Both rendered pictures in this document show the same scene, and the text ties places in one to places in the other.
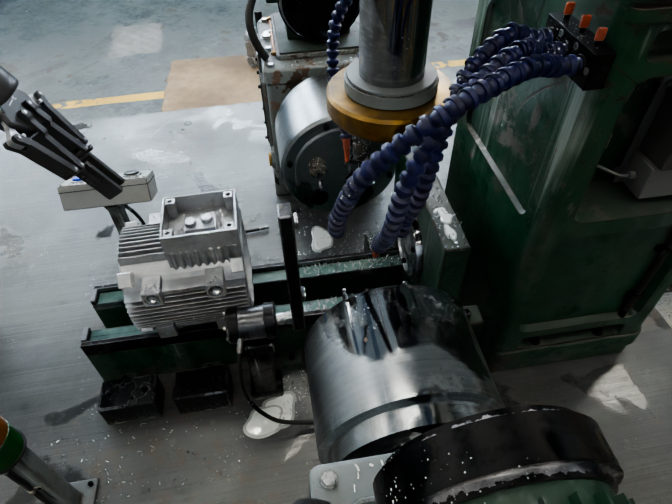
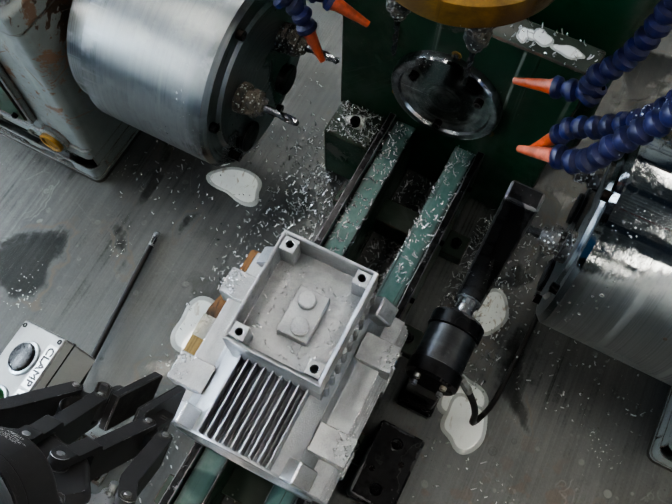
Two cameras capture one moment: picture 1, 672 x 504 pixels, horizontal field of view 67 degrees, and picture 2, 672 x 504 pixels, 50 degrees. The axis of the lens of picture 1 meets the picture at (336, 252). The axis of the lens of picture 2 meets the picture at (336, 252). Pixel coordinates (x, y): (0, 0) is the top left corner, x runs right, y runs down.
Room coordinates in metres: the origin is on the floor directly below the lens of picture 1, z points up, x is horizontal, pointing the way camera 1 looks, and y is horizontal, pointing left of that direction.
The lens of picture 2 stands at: (0.46, 0.38, 1.76)
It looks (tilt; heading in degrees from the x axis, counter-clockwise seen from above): 67 degrees down; 305
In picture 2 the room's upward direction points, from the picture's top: 1 degrees clockwise
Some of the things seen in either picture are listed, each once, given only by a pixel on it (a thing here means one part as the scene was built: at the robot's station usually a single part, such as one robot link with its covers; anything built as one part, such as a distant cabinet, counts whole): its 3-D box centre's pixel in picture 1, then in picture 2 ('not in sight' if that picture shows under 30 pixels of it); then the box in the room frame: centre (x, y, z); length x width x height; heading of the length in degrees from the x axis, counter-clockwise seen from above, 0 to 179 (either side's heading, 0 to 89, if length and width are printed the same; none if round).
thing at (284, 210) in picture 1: (291, 273); (492, 256); (0.49, 0.07, 1.12); 0.04 x 0.03 x 0.26; 98
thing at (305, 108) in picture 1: (330, 130); (162, 31); (0.99, 0.00, 1.04); 0.37 x 0.25 x 0.25; 8
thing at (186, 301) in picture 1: (191, 269); (288, 375); (0.60, 0.26, 1.02); 0.20 x 0.19 x 0.19; 99
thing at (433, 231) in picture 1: (437, 253); (459, 83); (0.66, -0.20, 0.97); 0.30 x 0.11 x 0.34; 8
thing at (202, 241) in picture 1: (203, 228); (303, 316); (0.61, 0.22, 1.11); 0.12 x 0.11 x 0.07; 99
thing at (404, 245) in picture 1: (407, 242); (444, 99); (0.66, -0.13, 1.02); 0.15 x 0.02 x 0.15; 8
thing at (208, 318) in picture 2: not in sight; (224, 312); (0.77, 0.21, 0.80); 0.21 x 0.05 x 0.01; 99
